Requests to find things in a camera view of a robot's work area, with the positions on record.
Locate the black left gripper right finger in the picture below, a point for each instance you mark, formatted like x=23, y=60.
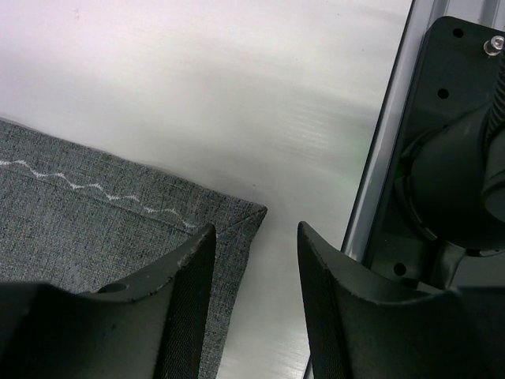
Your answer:
x=362, y=325

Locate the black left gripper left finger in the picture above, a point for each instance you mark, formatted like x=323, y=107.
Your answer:
x=150, y=324

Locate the grey cloth napkin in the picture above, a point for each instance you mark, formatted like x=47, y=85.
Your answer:
x=79, y=219

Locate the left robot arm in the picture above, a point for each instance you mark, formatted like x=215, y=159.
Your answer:
x=109, y=269

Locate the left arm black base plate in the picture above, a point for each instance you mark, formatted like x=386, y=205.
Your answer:
x=430, y=118

